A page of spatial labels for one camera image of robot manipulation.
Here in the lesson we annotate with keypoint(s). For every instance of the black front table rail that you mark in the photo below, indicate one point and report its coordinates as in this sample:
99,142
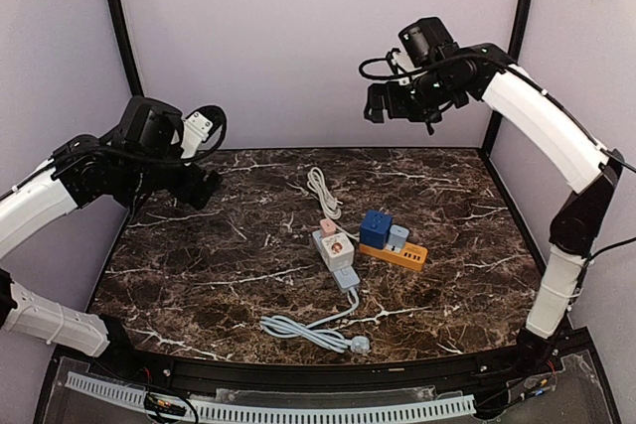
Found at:
202,355

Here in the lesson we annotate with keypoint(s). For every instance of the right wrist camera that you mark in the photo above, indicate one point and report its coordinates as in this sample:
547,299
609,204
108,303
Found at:
427,41

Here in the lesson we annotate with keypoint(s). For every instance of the light blue slotted cable duct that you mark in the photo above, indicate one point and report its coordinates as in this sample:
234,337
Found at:
412,405

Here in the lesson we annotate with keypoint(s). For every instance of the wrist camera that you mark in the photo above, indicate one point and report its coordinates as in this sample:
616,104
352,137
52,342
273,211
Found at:
150,126
427,41

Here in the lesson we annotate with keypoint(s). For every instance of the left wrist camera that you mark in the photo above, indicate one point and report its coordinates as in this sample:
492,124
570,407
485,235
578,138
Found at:
150,126

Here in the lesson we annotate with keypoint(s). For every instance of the white cube socket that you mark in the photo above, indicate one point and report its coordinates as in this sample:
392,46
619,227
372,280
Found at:
337,251

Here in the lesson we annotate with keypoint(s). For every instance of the pink charger plug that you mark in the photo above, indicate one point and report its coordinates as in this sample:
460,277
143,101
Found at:
327,227

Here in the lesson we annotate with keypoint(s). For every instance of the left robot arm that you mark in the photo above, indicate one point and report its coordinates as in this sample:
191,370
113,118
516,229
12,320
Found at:
81,171

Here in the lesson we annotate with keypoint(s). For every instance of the black right frame post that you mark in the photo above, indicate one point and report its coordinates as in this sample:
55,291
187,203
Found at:
520,23

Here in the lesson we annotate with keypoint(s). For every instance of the black left frame post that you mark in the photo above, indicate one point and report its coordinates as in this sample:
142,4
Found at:
122,38

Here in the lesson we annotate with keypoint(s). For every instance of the orange power strip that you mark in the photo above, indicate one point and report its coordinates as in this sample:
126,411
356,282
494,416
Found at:
411,256

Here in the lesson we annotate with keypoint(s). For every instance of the grey-blue power strip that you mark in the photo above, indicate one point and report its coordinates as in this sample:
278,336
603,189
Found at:
345,278

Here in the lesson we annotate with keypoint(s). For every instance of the black frame post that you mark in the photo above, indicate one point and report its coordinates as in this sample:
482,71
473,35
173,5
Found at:
122,38
520,23

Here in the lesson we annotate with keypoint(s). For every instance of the dark blue cube socket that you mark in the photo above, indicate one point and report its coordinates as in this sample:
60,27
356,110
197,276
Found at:
375,228

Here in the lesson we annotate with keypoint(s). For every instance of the light blue charger plug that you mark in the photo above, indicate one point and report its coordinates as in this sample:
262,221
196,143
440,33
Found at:
397,238

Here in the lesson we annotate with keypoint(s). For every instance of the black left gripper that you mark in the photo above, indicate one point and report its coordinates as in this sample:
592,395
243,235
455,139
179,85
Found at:
185,189

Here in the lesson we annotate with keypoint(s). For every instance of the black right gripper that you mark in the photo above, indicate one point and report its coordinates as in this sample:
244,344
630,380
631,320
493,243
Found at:
396,109

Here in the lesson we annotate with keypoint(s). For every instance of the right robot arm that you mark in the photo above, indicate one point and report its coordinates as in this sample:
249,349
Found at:
424,82

